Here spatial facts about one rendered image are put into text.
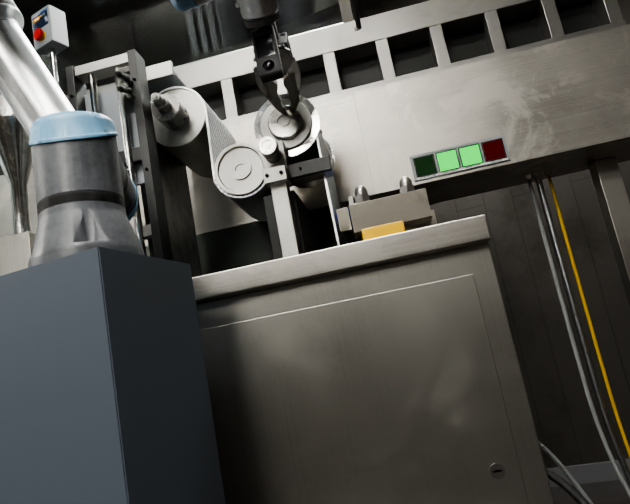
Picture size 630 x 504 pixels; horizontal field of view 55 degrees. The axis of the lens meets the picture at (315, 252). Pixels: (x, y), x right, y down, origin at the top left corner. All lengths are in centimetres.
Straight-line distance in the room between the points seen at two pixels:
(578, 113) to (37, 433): 144
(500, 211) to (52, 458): 270
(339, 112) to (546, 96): 55
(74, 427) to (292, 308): 40
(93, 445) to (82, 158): 37
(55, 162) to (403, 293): 55
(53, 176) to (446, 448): 69
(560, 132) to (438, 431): 97
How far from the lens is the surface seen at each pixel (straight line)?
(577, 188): 321
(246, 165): 135
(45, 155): 89
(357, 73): 183
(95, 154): 88
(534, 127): 170
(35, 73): 113
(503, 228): 318
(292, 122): 134
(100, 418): 74
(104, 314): 73
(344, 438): 98
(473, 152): 165
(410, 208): 123
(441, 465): 98
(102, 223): 84
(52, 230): 85
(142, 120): 132
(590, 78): 178
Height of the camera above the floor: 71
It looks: 11 degrees up
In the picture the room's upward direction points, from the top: 11 degrees counter-clockwise
